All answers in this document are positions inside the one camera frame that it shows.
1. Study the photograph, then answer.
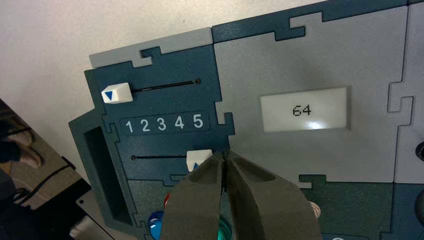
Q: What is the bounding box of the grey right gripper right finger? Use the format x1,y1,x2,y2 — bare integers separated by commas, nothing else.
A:
226,149,324,240

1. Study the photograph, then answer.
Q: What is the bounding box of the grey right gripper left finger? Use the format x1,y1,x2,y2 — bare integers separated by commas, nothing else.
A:
160,150,227,240

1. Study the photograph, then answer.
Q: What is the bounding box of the white slider knob blue triangle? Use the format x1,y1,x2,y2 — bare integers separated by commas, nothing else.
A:
186,149,214,173
100,82,134,105

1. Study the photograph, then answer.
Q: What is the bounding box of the teal push button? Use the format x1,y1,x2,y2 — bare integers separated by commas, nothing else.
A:
218,216,233,240

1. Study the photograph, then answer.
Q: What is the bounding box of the blue push button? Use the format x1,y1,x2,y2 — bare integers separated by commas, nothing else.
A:
147,211,165,240

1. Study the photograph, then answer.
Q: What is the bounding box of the grey metal plate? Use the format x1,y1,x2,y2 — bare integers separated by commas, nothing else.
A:
67,190,116,240

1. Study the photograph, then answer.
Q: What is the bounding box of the white display screen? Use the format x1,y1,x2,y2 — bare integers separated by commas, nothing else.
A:
259,86,352,133

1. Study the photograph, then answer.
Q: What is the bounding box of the black plate with screw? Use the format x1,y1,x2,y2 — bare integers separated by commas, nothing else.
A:
19,178,94,240

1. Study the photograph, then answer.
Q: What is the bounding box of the blue grey task board box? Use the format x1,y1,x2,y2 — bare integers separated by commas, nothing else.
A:
67,0,424,240

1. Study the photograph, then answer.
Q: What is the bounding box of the pale pink shoe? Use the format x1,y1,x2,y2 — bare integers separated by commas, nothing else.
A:
6,127,44,170

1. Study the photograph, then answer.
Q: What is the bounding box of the thin black floor cable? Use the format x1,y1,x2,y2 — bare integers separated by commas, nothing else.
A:
11,163,75,203

